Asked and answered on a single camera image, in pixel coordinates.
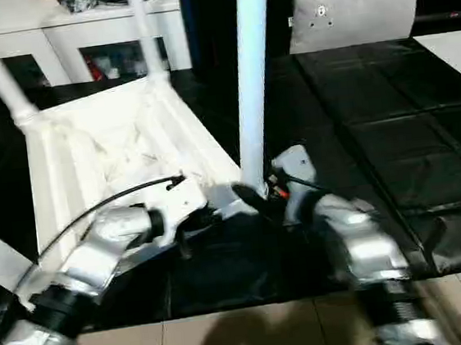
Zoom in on white plastic table top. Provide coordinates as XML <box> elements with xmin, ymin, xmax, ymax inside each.
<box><xmin>0</xmin><ymin>66</ymin><xmax>267</xmax><ymax>311</ymax></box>

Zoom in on black work surface mat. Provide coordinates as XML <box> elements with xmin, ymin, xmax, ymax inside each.
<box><xmin>0</xmin><ymin>30</ymin><xmax>461</xmax><ymax>342</ymax></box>

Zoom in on red bottle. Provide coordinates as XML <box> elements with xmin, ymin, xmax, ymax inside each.
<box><xmin>90</xmin><ymin>56</ymin><xmax>105</xmax><ymax>81</ymax></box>

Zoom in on grey pillow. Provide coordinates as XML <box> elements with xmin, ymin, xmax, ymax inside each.
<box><xmin>282</xmin><ymin>0</ymin><xmax>424</xmax><ymax>56</ymax></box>

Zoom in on white sideboard with glass doors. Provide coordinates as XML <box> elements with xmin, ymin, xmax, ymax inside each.
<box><xmin>0</xmin><ymin>0</ymin><xmax>194</xmax><ymax>95</ymax></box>

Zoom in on white flat board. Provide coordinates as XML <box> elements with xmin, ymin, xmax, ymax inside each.
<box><xmin>413</xmin><ymin>30</ymin><xmax>461</xmax><ymax>100</ymax></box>

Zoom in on black tangled item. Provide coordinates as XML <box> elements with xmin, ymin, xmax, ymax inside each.
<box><xmin>57</xmin><ymin>0</ymin><xmax>102</xmax><ymax>16</ymax></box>

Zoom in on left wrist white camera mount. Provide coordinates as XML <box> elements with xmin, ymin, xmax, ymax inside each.
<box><xmin>150</xmin><ymin>174</ymin><xmax>213</xmax><ymax>247</ymax></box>

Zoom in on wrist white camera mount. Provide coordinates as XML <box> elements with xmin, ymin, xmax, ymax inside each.
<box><xmin>150</xmin><ymin>174</ymin><xmax>213</xmax><ymax>247</ymax></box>
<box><xmin>268</xmin><ymin>143</ymin><xmax>322</xmax><ymax>218</ymax></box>

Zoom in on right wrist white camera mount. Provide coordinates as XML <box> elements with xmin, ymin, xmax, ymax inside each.
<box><xmin>268</xmin><ymin>143</ymin><xmax>322</xmax><ymax>218</ymax></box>

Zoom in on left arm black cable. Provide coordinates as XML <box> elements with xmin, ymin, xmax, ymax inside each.
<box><xmin>1</xmin><ymin>172</ymin><xmax>197</xmax><ymax>297</ymax></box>

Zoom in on black rail with red mark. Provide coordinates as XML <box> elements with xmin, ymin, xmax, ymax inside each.
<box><xmin>413</xmin><ymin>10</ymin><xmax>461</xmax><ymax>25</ymax></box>

